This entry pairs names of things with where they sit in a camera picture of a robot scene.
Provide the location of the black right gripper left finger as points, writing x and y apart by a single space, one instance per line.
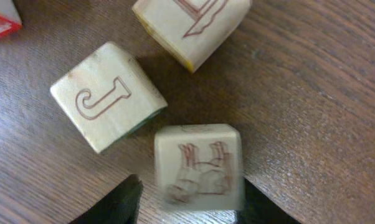
120 206

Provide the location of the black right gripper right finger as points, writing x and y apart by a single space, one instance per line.
259 209

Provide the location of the wooden block letter H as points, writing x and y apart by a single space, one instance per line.
199 167

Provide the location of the wooden block letter J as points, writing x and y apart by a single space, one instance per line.
107 96

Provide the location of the wooden block letter L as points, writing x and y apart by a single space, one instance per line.
191 30

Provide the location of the wooden block snail picture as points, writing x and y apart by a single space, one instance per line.
10 20

